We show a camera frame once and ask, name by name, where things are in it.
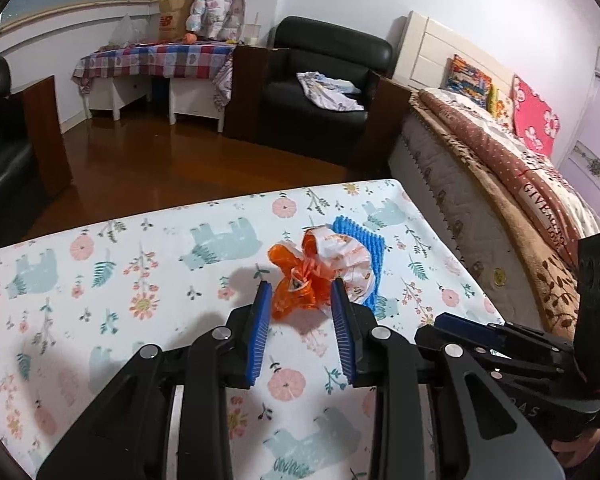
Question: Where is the colourful striped pillow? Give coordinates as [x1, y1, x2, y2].
[444, 53, 494, 109]

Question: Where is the clear plastic bag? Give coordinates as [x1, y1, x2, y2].
[108, 12, 146, 49]

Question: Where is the white floral padded jacket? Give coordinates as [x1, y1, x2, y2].
[185, 0, 246, 41]

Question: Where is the white orange plastic bag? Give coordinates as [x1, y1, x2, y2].
[312, 227, 374, 307]

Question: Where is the pale printed cloth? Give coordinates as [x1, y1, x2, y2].
[295, 70, 365, 112]

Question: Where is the brown dotted blanket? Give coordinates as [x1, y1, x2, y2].
[419, 87, 600, 243]

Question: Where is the yellow green pillow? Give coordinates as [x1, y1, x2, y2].
[485, 82, 514, 131]

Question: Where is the blue chenille cloth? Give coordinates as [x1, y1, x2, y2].
[330, 215, 387, 312]

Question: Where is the black leather wood-sided armchair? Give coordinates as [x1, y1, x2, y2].
[223, 15, 414, 172]
[0, 57, 74, 257]

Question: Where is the side table with checkered cloth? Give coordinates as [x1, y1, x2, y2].
[70, 42, 236, 111]

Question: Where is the pale floral wardrobe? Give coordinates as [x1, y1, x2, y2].
[557, 45, 600, 227]

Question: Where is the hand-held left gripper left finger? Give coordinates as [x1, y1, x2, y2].
[36, 281, 273, 480]

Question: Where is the quilted grey mattress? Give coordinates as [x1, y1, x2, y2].
[387, 108, 548, 332]

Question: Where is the white wooden table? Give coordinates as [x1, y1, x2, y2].
[83, 72, 227, 134]

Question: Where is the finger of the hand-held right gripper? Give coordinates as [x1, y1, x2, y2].
[414, 326, 577, 397]
[434, 312, 577, 361]

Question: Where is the bed with brown blanket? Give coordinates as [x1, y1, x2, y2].
[411, 102, 583, 322]

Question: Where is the cardboard box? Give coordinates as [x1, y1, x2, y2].
[158, 0, 196, 44]

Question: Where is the cream wooden headboard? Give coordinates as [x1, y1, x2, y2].
[390, 10, 519, 95]

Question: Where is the pink floral pillow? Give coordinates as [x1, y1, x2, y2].
[510, 73, 561, 156]

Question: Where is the floral bear-print tablecloth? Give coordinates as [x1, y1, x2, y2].
[0, 178, 506, 480]

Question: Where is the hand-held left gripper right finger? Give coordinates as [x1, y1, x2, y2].
[330, 277, 566, 480]

